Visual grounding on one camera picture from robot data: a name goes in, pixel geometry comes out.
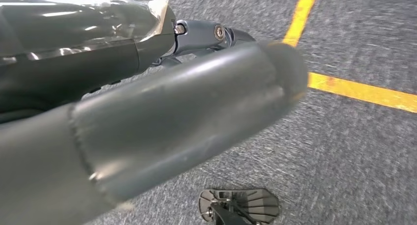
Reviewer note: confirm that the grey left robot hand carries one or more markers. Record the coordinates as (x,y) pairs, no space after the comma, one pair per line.
(163,119)

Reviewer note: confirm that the black robot foot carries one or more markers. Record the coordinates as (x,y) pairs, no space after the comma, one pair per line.
(241,205)

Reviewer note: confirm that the yellow floor tape square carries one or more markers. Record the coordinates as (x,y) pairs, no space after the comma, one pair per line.
(358,90)

